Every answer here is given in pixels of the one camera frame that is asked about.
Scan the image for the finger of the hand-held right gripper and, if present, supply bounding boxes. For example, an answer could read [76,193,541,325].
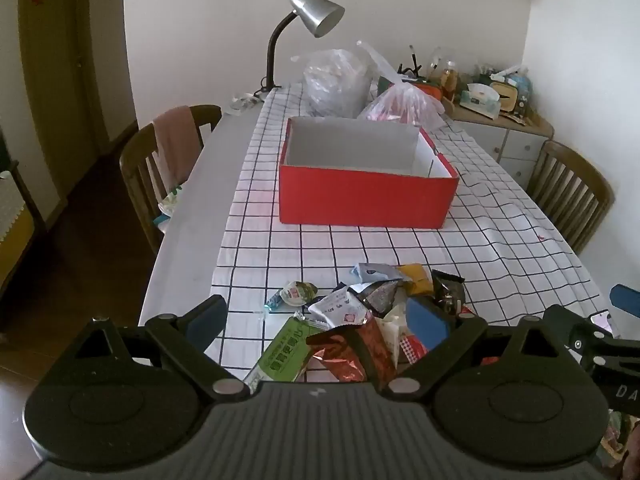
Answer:
[542,304,640,361]
[610,284,640,320]

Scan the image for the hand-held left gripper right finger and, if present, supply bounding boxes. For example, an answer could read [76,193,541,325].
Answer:
[382,296,566,403]

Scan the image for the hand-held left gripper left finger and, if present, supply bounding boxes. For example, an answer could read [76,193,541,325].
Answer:
[75,294,251,403]

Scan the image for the white red-patterned snack packet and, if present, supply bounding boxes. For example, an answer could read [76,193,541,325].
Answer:
[375,305,431,368]

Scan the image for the dark brown snack packet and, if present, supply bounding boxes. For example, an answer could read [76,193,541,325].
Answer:
[431,269,467,313]

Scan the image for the yellow snack packet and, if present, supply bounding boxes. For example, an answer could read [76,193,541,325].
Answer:
[397,264,435,296]

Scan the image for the dark triangular snack packet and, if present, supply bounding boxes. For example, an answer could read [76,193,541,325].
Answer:
[350,280,406,318]

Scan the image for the grey-blue snack packet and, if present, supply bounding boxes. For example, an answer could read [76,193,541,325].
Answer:
[350,262,413,283]

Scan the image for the green snack packet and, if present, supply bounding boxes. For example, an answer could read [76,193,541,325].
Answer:
[242,310,326,393]

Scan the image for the white packet red stamp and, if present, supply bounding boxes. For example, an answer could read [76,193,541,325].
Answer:
[307,287,373,331]

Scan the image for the jelly cup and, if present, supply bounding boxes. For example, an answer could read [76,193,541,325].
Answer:
[277,281,321,307]

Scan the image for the red cardboard box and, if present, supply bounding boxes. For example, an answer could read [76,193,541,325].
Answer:
[277,116,460,231]

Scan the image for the plastic bag of pink snacks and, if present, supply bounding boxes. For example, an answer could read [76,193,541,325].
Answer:
[356,40,447,133]

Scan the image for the white checkered tablecloth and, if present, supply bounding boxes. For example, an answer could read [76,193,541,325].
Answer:
[205,82,618,386]

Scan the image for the floral seat cushion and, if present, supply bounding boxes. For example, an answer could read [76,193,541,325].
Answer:
[152,185,186,233]

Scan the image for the wooden chair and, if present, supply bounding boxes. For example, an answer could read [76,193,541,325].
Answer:
[119,105,223,256]
[525,140,616,256]

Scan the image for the pink cloth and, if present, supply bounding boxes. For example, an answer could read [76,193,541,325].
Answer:
[151,106,205,188]

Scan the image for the white wooden-top cabinet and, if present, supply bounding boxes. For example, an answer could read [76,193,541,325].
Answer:
[442,102,556,188]

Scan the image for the white crumpled wrappers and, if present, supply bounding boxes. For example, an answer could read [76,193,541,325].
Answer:
[225,91,266,117]

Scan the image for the white dotted cover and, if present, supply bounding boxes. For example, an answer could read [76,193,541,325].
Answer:
[0,170,32,243]

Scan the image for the tissue box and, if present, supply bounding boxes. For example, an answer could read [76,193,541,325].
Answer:
[459,82,502,120]

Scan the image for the green and orange tin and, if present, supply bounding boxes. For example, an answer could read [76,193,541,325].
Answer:
[377,76,443,103]

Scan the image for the blue round container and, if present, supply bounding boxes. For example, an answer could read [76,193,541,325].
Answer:
[502,65,533,111]

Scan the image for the glass jar amber contents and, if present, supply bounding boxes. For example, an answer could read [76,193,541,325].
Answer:
[440,62,460,103]

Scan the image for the small black tripod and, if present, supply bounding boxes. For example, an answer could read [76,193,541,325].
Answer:
[397,45,426,81]

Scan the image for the large clear plastic bag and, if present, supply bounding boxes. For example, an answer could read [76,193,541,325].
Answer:
[292,49,373,118]

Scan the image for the clear glass bowl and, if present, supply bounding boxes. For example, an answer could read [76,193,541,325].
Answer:
[429,46,463,81]

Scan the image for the wooden door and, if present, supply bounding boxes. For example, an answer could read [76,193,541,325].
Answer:
[17,0,138,221]

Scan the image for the silver desk lamp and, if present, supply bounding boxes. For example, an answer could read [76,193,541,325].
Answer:
[252,0,346,103]

